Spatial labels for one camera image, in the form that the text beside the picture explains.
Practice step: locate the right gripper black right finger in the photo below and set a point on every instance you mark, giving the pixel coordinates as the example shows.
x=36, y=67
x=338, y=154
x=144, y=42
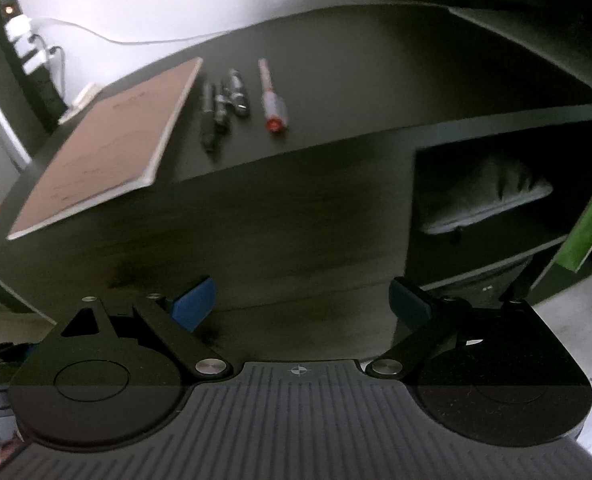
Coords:
x=409, y=303

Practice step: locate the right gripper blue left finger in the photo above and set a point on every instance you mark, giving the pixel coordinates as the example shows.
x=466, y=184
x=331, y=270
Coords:
x=194, y=305

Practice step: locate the black desk drawer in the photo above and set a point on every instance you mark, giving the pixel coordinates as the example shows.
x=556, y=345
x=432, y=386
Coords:
x=301, y=246

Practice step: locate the brown notebook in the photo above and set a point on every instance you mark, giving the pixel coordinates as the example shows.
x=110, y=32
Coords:
x=116, y=149

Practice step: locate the white papers on shelf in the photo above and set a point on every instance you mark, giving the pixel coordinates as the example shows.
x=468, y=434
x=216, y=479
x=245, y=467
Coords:
x=461, y=197

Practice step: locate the green folder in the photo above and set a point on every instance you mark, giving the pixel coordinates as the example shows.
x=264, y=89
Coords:
x=578, y=245

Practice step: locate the black pen left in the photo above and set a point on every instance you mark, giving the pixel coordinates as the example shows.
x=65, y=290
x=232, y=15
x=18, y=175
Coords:
x=208, y=138

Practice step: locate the black pen middle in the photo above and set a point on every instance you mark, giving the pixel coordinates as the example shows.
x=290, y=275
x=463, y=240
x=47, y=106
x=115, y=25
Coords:
x=222, y=117

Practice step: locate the black silver pen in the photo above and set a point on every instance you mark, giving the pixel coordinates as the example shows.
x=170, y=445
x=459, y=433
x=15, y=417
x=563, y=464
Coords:
x=238, y=95

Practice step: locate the red white marker pen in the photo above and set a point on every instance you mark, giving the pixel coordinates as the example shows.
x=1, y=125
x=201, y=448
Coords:
x=274, y=108

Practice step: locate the white power strip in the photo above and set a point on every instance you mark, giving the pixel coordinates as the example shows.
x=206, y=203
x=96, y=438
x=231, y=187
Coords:
x=29, y=48

